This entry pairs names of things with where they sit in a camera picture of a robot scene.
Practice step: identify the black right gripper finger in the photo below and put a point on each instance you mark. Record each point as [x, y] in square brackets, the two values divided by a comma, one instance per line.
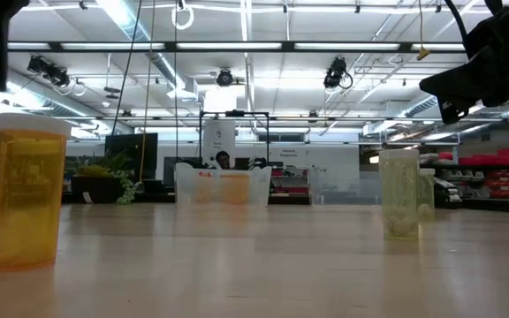
[462, 81]
[452, 112]

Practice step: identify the small orange pill bottle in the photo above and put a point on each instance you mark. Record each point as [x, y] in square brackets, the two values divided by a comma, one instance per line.
[235, 189]
[203, 190]

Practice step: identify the orange pill bottle white cap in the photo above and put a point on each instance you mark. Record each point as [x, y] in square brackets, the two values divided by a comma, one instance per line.
[27, 199]

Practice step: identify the clear plastic bin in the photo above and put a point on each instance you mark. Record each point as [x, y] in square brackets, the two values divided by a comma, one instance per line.
[184, 187]
[347, 185]

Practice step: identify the black grey machine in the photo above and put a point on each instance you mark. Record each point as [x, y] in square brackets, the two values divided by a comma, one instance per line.
[446, 192]

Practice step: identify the shelf with red bins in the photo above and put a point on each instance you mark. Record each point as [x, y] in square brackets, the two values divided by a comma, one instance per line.
[502, 176]

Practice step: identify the shelf with red items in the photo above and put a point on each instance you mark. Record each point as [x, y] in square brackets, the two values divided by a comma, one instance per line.
[290, 183]

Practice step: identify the round black ceiling lamp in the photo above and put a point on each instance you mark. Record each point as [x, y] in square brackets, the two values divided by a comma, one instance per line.
[224, 77]

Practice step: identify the person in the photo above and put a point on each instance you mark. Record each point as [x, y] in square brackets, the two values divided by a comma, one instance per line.
[223, 160]

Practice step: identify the white hanging sign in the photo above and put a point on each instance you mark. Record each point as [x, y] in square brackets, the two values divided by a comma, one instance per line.
[219, 137]

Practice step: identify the black monitor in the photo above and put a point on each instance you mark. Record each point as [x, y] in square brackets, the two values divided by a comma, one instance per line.
[131, 154]

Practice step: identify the green potted plant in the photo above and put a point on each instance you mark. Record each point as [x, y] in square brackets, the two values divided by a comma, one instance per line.
[124, 185]

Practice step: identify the black planter box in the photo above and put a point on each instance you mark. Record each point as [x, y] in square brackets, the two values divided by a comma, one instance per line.
[95, 190]

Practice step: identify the black ceiling track device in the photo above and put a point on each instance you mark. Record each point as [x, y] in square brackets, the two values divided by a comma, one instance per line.
[49, 70]

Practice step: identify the black ceiling camera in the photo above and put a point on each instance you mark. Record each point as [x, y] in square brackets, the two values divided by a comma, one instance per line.
[336, 73]

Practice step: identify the black station frame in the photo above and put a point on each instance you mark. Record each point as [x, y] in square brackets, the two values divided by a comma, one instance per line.
[234, 113]

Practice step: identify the black overhead frame bar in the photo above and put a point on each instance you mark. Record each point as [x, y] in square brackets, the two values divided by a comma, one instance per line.
[237, 46]

